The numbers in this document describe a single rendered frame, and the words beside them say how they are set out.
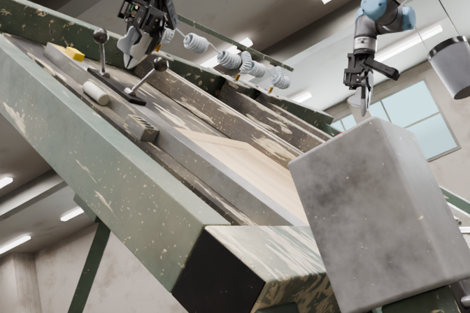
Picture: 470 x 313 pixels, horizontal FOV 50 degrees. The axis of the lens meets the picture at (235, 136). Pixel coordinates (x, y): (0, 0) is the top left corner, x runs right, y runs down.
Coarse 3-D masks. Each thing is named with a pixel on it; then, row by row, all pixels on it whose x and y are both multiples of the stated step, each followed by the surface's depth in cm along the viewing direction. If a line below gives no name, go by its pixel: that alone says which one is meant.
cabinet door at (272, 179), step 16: (176, 128) 124; (208, 144) 125; (224, 144) 131; (240, 144) 141; (224, 160) 117; (240, 160) 124; (256, 160) 132; (272, 160) 140; (256, 176) 116; (272, 176) 123; (288, 176) 130; (272, 192) 109; (288, 192) 116; (288, 208) 103
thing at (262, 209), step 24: (48, 48) 141; (72, 72) 132; (120, 96) 119; (168, 144) 107; (192, 144) 107; (192, 168) 102; (216, 168) 98; (240, 192) 94; (264, 216) 90; (288, 216) 89
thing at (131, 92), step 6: (156, 60) 122; (162, 60) 122; (156, 66) 122; (162, 66) 122; (168, 66) 123; (150, 72) 122; (162, 72) 123; (144, 78) 122; (138, 84) 121; (126, 90) 120; (132, 90) 120
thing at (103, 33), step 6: (96, 30) 121; (102, 30) 121; (96, 36) 121; (102, 36) 121; (108, 36) 123; (96, 42) 122; (102, 42) 122; (102, 48) 124; (102, 54) 125; (102, 60) 125; (102, 66) 126; (102, 72) 127
